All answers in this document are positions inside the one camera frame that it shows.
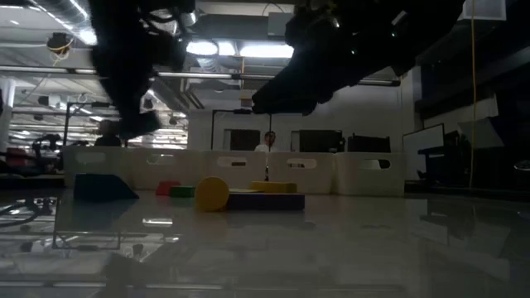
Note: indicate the red block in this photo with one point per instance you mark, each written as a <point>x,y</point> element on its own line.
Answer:
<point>163,188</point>

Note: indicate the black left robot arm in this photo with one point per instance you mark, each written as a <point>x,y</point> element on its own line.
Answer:
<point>124,49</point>

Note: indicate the purple block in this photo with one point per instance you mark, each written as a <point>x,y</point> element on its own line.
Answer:
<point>267,201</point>

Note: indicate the blue wedge block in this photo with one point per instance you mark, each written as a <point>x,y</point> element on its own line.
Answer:
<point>103,188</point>

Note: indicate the long yellow block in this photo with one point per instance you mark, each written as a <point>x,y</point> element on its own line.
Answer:
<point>273,187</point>

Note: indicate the black monitor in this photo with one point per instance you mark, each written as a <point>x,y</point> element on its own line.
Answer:
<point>321,141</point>
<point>368,145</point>

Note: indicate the whiteboard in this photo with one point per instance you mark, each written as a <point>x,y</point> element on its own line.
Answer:
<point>422,153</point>

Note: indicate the yellow cylinder block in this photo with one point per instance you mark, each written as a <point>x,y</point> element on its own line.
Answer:
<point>211,194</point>

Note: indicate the white plastic bin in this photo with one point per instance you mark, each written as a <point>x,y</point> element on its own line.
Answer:
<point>186,169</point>
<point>319,178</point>
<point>248,174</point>
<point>352,182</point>
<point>120,163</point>

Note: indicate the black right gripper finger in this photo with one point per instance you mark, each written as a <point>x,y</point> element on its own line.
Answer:
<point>290,97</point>

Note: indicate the black background robot arm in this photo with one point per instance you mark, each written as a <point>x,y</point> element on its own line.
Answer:
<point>45,145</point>

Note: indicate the person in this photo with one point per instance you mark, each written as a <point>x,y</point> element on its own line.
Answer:
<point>108,140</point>
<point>268,142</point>

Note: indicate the horizontal ceiling pipe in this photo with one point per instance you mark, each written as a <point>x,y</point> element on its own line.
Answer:
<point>198,75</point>

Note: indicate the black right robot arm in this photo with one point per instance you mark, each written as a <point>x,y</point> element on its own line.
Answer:
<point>393,25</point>

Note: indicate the green block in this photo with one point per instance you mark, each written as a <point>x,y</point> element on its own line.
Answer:
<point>184,191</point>

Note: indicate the black frame stand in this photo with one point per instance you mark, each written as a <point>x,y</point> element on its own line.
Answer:
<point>232,111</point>
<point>83,104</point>

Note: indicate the grey ceiling box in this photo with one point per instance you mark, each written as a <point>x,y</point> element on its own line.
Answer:
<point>278,25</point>

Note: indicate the red background box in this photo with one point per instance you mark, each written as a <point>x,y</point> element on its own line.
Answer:
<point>14,159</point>

